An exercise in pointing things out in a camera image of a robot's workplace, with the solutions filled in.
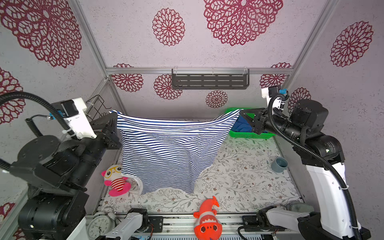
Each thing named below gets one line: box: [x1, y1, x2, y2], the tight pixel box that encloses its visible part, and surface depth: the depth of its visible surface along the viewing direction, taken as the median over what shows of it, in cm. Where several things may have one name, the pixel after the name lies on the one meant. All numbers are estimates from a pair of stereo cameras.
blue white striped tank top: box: [110, 109, 241, 195], surface depth 57 cm
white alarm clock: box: [86, 211, 117, 240], surface depth 73 cm
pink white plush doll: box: [101, 164, 132, 197], surface depth 83 cm
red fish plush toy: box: [193, 196, 223, 240], surface depth 69 cm
